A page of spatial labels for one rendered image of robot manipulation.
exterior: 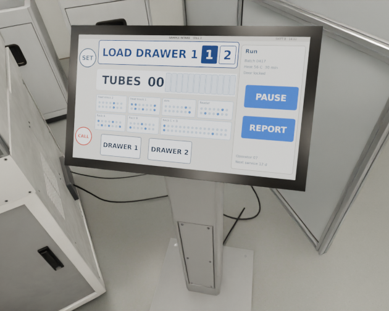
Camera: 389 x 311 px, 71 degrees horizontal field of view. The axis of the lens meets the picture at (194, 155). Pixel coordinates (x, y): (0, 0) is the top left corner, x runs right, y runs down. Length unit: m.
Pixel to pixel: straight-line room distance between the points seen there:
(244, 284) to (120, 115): 1.08
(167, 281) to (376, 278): 1.01
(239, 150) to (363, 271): 1.24
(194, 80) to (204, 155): 0.15
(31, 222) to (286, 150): 0.79
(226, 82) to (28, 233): 0.79
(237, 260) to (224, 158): 1.00
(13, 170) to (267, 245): 1.23
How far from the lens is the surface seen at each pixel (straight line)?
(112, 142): 0.62
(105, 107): 0.63
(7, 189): 0.89
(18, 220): 1.00
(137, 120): 0.60
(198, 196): 0.79
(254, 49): 0.58
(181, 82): 0.58
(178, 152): 0.57
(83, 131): 0.65
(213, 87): 0.56
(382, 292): 1.66
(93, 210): 1.86
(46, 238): 1.08
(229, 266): 1.48
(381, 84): 1.05
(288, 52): 0.58
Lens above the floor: 1.38
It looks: 43 degrees down
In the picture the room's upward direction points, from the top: 5 degrees counter-clockwise
